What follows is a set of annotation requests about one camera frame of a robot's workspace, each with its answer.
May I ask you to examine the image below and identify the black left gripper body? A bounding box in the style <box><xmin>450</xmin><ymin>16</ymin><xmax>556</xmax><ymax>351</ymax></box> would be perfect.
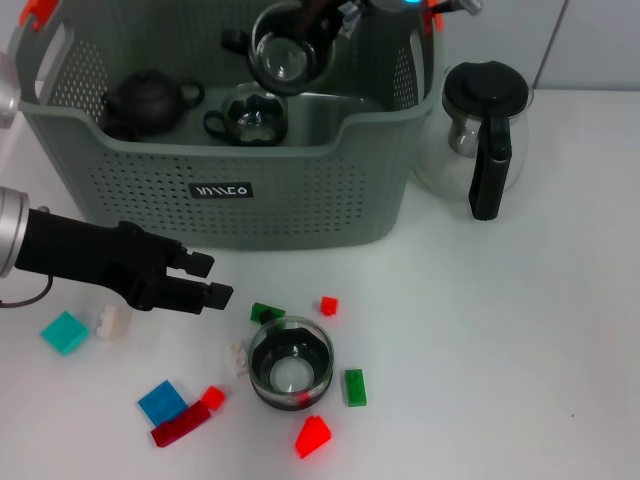
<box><xmin>13</xmin><ymin>205</ymin><xmax>189</xmax><ymax>312</ymax></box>

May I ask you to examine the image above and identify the grey perforated storage bin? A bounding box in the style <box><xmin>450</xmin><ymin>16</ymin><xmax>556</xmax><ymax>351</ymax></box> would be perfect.
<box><xmin>14</xmin><ymin>0</ymin><xmax>446</xmax><ymax>251</ymax></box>

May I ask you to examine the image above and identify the green toy brick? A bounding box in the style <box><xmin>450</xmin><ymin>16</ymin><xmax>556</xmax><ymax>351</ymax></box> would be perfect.
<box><xmin>249</xmin><ymin>301</ymin><xmax>287</xmax><ymax>324</ymax></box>
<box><xmin>342</xmin><ymin>368</ymin><xmax>370</xmax><ymax>409</ymax></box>

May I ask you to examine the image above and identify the clear white toy brick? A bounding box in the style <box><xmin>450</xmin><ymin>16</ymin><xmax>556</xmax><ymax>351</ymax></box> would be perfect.
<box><xmin>223</xmin><ymin>339</ymin><xmax>251</xmax><ymax>382</ymax></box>

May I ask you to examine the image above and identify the pale pink toy brick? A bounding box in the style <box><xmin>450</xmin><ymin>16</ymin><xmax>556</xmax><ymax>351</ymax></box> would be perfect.
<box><xmin>94</xmin><ymin>303</ymin><xmax>132</xmax><ymax>342</ymax></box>

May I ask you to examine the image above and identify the teal toy brick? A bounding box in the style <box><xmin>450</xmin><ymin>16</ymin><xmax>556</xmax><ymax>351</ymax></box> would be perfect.
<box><xmin>39</xmin><ymin>309</ymin><xmax>91</xmax><ymax>357</ymax></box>

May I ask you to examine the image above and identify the small orange-red toy brick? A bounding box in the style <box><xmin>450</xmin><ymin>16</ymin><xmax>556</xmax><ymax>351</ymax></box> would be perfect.
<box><xmin>201</xmin><ymin>384</ymin><xmax>227</xmax><ymax>411</ymax></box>

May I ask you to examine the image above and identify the blue toy brick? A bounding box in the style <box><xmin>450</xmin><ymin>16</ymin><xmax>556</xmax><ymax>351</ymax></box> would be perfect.
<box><xmin>138</xmin><ymin>379</ymin><xmax>187</xmax><ymax>424</ymax></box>

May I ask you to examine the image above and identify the dark red long brick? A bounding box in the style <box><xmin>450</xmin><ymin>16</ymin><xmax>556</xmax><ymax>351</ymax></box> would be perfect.
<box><xmin>150</xmin><ymin>401</ymin><xmax>210</xmax><ymax>447</ymax></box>

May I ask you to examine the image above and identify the small red white brick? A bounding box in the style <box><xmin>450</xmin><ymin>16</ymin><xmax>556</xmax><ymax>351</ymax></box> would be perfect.
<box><xmin>312</xmin><ymin>295</ymin><xmax>340</xmax><ymax>317</ymax></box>

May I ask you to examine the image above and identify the glass carafe black lid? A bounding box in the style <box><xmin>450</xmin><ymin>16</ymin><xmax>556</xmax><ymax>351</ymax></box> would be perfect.
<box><xmin>412</xmin><ymin>59</ymin><xmax>535</xmax><ymax>222</ymax></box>

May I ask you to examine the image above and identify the black clay teapot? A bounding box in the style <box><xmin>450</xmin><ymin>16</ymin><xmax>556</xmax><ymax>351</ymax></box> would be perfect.
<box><xmin>101</xmin><ymin>69</ymin><xmax>205</xmax><ymax>136</ymax></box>

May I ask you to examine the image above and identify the red sloped toy brick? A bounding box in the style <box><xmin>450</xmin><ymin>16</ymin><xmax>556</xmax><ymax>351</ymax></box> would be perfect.
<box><xmin>293</xmin><ymin>414</ymin><xmax>334</xmax><ymax>459</ymax></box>

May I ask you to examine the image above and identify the left gripper cable connector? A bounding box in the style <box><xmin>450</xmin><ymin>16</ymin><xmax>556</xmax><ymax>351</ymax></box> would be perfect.
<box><xmin>0</xmin><ymin>274</ymin><xmax>54</xmax><ymax>309</ymax></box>

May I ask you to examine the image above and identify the gripper cable connector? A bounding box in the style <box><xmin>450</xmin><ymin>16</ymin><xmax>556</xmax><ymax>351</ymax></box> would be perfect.
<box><xmin>434</xmin><ymin>0</ymin><xmax>482</xmax><ymax>17</ymax></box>
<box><xmin>0</xmin><ymin>274</ymin><xmax>54</xmax><ymax>309</ymax></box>

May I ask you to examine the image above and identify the right gripper cable connector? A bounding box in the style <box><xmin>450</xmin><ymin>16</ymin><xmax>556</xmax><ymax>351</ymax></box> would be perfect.
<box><xmin>434</xmin><ymin>0</ymin><xmax>482</xmax><ymax>17</ymax></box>

